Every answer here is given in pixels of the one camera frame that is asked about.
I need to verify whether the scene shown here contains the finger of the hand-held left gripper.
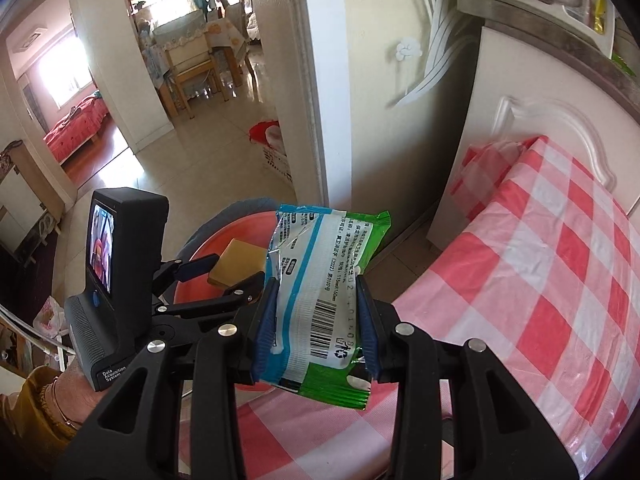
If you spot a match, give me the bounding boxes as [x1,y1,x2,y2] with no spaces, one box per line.
[150,271,266,321]
[152,254,220,306]

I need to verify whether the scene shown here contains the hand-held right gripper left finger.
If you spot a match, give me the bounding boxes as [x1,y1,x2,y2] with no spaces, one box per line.
[54,276,282,480]

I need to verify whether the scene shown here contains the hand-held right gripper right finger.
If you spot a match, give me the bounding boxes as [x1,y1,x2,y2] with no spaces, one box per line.
[354,275,588,480]

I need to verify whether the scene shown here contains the yellow sponge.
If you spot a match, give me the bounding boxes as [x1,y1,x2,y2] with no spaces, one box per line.
[207,239,268,288]

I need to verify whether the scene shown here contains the red basin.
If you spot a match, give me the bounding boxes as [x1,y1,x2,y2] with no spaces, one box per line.
[172,211,281,396]

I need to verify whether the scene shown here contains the green snack packet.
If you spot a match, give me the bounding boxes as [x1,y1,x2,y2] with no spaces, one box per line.
[277,210,392,411]

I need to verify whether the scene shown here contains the person's left forearm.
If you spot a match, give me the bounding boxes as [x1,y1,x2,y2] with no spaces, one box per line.
[0,360,108,461]

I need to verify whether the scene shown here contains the white plastic bag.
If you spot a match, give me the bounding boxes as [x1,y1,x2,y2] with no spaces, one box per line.
[32,295,68,338]

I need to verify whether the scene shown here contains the white low cabinet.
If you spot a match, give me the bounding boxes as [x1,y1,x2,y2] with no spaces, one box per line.
[0,145,66,261]

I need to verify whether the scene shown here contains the red bed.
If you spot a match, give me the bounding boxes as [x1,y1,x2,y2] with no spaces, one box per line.
[42,92,111,163]

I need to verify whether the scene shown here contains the red checked tablecloth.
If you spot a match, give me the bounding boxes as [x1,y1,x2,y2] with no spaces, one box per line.
[235,135,640,480]

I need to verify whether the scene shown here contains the wooden chair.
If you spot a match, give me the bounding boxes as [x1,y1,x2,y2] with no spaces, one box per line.
[157,35,223,118]

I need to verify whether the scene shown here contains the beige door white pattern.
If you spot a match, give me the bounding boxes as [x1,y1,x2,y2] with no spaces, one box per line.
[320,0,483,261]

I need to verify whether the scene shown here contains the dining table with cloth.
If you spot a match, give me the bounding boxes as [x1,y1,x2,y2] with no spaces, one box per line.
[150,15,256,111]

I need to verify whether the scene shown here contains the white cabinet door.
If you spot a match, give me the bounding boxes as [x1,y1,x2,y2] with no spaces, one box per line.
[427,25,640,251]

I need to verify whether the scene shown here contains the grey kitchen countertop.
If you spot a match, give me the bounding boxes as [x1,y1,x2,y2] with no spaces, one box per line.
[457,0,640,91]

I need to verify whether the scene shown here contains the white dish rack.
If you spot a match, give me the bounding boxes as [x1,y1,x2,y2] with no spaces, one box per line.
[480,0,618,58]

